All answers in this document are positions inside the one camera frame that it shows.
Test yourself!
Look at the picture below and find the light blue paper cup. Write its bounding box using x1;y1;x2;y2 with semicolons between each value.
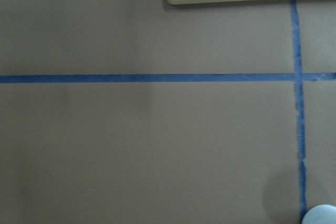
301;205;336;224

